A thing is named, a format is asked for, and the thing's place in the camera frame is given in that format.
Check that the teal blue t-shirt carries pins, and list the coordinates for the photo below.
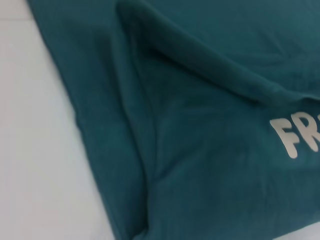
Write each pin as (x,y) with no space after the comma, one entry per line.
(187,112)

